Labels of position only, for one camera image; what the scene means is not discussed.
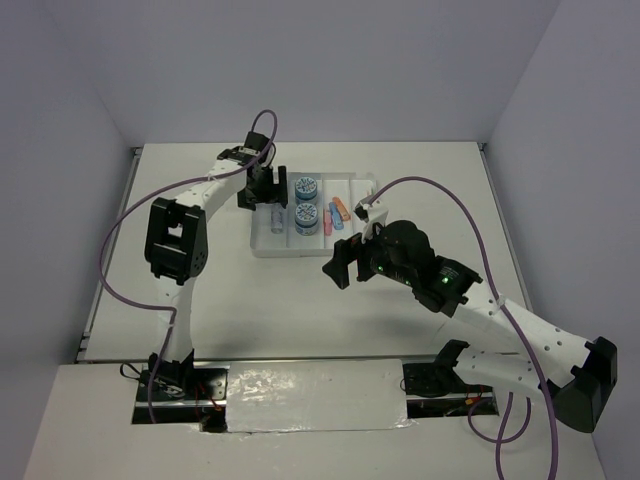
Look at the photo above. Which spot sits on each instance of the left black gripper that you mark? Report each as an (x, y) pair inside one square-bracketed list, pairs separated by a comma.
[(275, 193)]

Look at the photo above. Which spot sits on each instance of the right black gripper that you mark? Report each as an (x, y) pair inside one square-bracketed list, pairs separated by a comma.
[(346, 251)]

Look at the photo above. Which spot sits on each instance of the small blue bottle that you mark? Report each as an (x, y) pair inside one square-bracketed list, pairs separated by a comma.
[(277, 219)]

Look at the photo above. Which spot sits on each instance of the blue highlighter marker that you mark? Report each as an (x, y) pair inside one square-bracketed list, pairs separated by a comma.
[(335, 216)]

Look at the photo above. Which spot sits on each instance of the pink highlighter cap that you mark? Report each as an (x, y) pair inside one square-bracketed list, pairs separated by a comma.
[(327, 223)]

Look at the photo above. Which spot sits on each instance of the orange highlighter cap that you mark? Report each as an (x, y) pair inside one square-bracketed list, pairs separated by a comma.
[(341, 208)]

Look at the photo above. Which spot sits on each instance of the blue ink jar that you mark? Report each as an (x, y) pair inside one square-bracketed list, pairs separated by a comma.
[(305, 190), (306, 219)]

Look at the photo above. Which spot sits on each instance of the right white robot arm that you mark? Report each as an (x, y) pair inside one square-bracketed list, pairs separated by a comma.
[(541, 361)]

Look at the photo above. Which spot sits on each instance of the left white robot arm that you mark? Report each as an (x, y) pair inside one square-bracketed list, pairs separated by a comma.
[(177, 247)]

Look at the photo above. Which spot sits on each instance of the white compartment tray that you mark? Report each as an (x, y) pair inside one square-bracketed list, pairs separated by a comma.
[(349, 187)]

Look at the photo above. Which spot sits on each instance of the silver foil panel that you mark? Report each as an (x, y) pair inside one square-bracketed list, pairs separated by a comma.
[(315, 396)]

